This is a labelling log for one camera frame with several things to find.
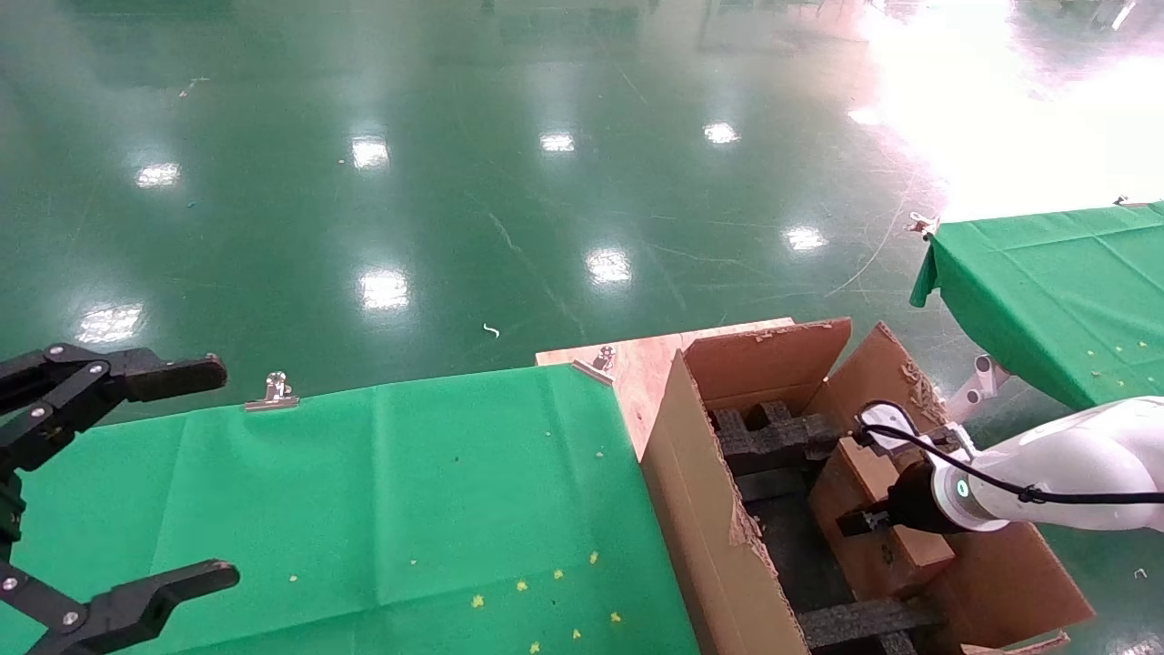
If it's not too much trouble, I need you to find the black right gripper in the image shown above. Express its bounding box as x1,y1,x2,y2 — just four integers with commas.
837,462,951,538

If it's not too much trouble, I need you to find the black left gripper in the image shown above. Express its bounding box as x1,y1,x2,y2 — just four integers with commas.
0,344,242,655

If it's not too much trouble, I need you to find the small brown cardboard box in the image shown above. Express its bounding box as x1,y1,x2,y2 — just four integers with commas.
808,435,956,600

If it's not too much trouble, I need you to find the large open cardboard carton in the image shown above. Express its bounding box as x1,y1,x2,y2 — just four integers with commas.
639,317,1097,655

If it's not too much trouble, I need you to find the black foam insert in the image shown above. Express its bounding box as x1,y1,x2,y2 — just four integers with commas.
796,596,947,655
709,400,847,476

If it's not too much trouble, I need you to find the large green table cloth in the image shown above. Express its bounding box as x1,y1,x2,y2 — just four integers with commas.
0,362,701,655

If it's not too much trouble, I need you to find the white metal table leg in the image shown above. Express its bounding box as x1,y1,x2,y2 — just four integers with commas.
946,355,1010,424

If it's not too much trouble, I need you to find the green cloth with folds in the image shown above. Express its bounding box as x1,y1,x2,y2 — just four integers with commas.
909,202,1164,410

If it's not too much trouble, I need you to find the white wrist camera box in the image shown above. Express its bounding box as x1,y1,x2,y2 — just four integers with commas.
859,403,919,451

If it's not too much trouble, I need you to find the silver camera mounting bracket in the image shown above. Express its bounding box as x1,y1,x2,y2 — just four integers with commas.
918,423,978,460

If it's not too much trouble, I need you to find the black camera cable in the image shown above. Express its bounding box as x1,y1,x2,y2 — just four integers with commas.
855,400,1164,506

